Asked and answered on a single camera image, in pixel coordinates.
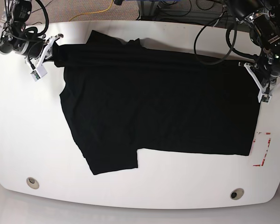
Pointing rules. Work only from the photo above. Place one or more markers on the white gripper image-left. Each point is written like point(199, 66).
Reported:
point(46, 53)

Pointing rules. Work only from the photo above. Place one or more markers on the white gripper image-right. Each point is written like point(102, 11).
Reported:
point(266, 85)

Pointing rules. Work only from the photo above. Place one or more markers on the black t-shirt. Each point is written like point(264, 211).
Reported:
point(122, 97)

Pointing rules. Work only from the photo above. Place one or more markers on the red tape rectangle marking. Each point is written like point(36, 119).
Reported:
point(259, 148)

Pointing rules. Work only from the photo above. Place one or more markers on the wrist camera board image-right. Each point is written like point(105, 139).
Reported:
point(266, 98)

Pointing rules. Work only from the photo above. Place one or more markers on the wrist camera board image-left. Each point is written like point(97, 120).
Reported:
point(35, 75)

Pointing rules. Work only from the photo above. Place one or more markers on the right table cable grommet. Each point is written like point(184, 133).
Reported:
point(237, 194)

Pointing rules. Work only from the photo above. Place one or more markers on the table cable grommet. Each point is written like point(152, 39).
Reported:
point(32, 183)
point(237, 194)

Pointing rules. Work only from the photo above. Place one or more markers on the left table cable grommet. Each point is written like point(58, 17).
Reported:
point(32, 183)

